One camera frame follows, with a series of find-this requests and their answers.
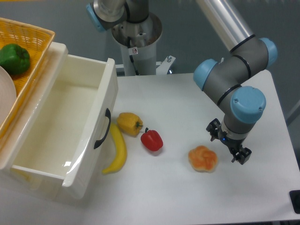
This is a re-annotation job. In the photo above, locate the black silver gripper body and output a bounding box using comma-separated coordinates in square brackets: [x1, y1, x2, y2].
[217, 123, 246, 150]

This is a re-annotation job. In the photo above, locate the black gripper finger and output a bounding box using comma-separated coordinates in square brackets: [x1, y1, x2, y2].
[231, 145, 252, 165]
[206, 118, 221, 141]

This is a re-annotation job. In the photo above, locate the round knotted bread roll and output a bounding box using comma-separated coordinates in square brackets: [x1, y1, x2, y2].
[188, 145, 218, 173]

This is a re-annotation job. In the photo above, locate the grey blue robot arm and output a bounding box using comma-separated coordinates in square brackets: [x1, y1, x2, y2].
[86, 0, 278, 164]

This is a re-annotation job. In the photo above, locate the red bell pepper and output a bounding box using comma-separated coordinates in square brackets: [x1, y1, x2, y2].
[141, 127, 164, 152]

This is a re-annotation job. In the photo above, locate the black object at table edge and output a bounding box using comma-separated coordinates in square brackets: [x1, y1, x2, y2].
[289, 190, 300, 214]

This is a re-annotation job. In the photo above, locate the yellow bell pepper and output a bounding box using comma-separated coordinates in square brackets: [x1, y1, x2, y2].
[117, 112, 143, 137]

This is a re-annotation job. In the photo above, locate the yellow banana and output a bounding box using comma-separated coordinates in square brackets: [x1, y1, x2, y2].
[102, 123, 128, 175]

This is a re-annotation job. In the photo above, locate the white plastic drawer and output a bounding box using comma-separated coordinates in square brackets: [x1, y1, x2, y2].
[11, 55, 118, 199]

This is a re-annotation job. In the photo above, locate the yellow woven basket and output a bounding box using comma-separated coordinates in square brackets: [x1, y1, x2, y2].
[0, 17, 56, 141]

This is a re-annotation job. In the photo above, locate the white drawer cabinet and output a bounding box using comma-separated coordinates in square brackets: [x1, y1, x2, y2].
[0, 42, 68, 187]

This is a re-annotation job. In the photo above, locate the white plate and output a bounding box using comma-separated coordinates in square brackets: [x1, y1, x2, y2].
[0, 67, 16, 125]

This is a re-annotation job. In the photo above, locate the green bell pepper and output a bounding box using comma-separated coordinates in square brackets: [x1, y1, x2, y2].
[0, 44, 30, 75]

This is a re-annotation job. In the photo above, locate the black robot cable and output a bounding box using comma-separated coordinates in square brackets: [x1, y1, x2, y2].
[127, 36, 140, 76]

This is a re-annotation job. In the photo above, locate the black drawer handle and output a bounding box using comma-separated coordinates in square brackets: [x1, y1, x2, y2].
[94, 108, 112, 149]

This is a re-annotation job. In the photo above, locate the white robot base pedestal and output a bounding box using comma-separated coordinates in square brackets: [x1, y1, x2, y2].
[112, 13, 176, 76]

